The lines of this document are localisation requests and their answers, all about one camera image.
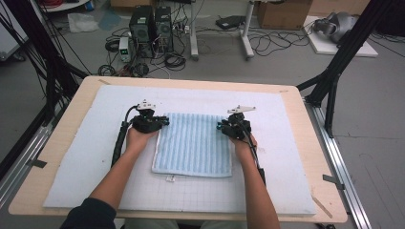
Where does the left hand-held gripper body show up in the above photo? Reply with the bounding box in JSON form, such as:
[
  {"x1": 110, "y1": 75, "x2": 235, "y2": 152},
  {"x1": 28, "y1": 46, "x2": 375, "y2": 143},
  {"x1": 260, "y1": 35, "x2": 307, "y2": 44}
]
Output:
[{"x1": 130, "y1": 98, "x2": 160, "y2": 135}]

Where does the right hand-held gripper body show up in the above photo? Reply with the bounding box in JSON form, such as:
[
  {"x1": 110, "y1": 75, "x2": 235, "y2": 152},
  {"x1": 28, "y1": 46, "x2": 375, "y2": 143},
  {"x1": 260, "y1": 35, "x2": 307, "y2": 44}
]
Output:
[{"x1": 222, "y1": 105, "x2": 257, "y2": 140}]

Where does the blue striped towel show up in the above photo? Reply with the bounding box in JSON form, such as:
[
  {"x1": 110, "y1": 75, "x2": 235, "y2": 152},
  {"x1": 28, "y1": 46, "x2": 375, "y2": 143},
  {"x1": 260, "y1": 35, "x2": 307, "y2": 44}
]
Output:
[{"x1": 151, "y1": 112, "x2": 234, "y2": 183}]

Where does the person's left hand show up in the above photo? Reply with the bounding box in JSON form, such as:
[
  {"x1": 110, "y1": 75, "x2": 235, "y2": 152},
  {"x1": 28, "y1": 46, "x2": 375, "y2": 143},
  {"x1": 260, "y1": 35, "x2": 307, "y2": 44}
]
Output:
[{"x1": 125, "y1": 127, "x2": 159, "y2": 157}]

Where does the person's right hand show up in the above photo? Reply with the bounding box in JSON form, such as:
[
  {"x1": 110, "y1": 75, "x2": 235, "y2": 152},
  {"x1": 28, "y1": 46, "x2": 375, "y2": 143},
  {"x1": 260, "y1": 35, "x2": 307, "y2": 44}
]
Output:
[{"x1": 230, "y1": 133, "x2": 259, "y2": 162}]

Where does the white grid mat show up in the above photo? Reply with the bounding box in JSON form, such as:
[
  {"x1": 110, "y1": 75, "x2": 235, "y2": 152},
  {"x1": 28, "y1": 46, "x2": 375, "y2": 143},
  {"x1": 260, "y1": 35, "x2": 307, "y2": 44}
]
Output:
[{"x1": 43, "y1": 84, "x2": 318, "y2": 216}]

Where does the white power supply box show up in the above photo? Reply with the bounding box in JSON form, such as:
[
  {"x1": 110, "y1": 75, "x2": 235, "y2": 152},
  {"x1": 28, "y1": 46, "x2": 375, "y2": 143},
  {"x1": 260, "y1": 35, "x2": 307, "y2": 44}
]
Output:
[{"x1": 118, "y1": 36, "x2": 133, "y2": 63}]

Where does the narrow black computer tower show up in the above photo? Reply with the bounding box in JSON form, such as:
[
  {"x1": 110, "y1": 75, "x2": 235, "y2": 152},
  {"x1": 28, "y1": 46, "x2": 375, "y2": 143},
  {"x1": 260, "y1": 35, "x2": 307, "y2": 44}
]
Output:
[{"x1": 154, "y1": 6, "x2": 175, "y2": 53}]

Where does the white desk leg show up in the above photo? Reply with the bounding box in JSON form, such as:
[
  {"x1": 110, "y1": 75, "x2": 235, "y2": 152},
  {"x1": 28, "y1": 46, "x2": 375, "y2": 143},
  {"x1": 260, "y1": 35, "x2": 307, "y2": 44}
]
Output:
[
  {"x1": 188, "y1": 0, "x2": 201, "y2": 61},
  {"x1": 240, "y1": 0, "x2": 256, "y2": 60}
]

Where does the wide black computer tower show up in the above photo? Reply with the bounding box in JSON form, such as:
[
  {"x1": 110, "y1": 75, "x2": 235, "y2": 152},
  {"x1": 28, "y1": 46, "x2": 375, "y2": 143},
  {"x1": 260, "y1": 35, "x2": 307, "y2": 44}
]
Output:
[{"x1": 128, "y1": 5, "x2": 156, "y2": 59}]

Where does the black flat device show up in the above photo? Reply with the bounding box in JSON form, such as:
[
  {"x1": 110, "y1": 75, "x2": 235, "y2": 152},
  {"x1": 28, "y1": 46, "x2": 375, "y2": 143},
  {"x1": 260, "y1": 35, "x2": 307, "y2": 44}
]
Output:
[{"x1": 215, "y1": 14, "x2": 246, "y2": 31}]

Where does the person's dark sleeve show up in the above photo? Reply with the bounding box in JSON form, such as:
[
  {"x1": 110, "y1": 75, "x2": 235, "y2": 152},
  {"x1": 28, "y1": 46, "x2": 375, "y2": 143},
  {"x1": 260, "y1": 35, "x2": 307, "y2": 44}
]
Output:
[{"x1": 59, "y1": 197, "x2": 117, "y2": 229}]

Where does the blue plastic sheet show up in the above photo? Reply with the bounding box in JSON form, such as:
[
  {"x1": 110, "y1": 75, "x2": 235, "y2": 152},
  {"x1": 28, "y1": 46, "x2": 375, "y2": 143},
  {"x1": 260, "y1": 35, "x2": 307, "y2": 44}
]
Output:
[{"x1": 97, "y1": 9, "x2": 123, "y2": 31}]

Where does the grey tape strip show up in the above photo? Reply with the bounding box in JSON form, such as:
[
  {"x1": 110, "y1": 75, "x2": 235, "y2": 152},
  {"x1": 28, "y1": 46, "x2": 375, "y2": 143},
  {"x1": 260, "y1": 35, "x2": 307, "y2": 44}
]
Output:
[{"x1": 322, "y1": 174, "x2": 346, "y2": 192}]

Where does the black tape strip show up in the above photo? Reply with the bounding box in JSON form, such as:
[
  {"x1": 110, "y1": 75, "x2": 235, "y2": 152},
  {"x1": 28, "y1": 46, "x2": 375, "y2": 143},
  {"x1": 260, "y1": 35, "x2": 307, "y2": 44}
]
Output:
[{"x1": 26, "y1": 158, "x2": 48, "y2": 169}]

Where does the thin wooden stick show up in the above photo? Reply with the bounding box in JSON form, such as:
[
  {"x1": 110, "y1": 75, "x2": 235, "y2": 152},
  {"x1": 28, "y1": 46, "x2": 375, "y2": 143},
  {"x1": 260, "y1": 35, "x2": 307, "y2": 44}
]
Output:
[{"x1": 310, "y1": 194, "x2": 334, "y2": 219}]

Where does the white plastic bag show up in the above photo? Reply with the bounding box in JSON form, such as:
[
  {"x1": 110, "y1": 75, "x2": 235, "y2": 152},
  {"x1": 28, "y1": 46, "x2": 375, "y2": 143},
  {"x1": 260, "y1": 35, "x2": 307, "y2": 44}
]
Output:
[{"x1": 67, "y1": 12, "x2": 100, "y2": 33}]

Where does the white floor board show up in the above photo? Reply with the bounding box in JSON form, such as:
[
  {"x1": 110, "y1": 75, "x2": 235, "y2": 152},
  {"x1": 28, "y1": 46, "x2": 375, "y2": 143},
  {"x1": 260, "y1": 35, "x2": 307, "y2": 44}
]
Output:
[{"x1": 303, "y1": 15, "x2": 379, "y2": 58}]

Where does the large cardboard box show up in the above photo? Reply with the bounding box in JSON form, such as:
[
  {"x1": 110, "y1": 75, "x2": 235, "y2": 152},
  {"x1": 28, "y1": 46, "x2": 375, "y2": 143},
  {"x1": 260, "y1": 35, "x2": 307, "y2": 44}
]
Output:
[{"x1": 256, "y1": 0, "x2": 314, "y2": 31}]

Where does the grey rounded device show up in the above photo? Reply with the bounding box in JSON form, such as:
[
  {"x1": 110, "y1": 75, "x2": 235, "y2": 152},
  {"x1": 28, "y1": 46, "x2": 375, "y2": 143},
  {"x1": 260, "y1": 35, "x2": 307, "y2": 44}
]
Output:
[{"x1": 312, "y1": 11, "x2": 359, "y2": 44}]

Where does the black sleeved gripper cable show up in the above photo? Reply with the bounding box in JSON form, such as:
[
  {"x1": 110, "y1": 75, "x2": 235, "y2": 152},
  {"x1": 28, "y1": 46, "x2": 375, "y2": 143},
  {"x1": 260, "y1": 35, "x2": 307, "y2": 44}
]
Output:
[{"x1": 110, "y1": 104, "x2": 141, "y2": 168}]

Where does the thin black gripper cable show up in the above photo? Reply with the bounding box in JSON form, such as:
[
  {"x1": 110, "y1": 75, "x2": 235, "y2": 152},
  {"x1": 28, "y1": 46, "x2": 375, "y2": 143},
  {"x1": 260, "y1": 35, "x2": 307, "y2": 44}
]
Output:
[{"x1": 241, "y1": 121, "x2": 267, "y2": 186}]

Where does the coiled black cable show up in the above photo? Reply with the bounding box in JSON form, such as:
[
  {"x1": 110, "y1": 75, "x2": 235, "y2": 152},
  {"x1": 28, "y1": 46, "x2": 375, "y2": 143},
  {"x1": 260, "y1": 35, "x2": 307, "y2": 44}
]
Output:
[{"x1": 164, "y1": 52, "x2": 187, "y2": 72}]

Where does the tangle of black floor cables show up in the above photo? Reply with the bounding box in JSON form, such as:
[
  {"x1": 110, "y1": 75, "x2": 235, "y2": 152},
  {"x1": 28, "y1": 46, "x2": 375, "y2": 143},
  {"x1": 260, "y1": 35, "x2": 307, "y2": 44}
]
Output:
[{"x1": 247, "y1": 28, "x2": 311, "y2": 58}]

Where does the aluminium rail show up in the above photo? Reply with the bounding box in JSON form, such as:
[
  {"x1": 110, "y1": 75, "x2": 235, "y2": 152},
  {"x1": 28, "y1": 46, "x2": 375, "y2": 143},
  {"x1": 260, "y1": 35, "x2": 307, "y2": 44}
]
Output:
[
  {"x1": 305, "y1": 100, "x2": 373, "y2": 229},
  {"x1": 0, "y1": 123, "x2": 54, "y2": 208}
]

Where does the black metal frame stand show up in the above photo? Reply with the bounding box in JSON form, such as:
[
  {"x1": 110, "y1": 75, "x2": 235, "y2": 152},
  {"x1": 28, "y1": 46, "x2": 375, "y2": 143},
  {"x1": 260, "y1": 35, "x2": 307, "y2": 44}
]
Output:
[
  {"x1": 296, "y1": 0, "x2": 396, "y2": 138},
  {"x1": 0, "y1": 0, "x2": 91, "y2": 126}
]

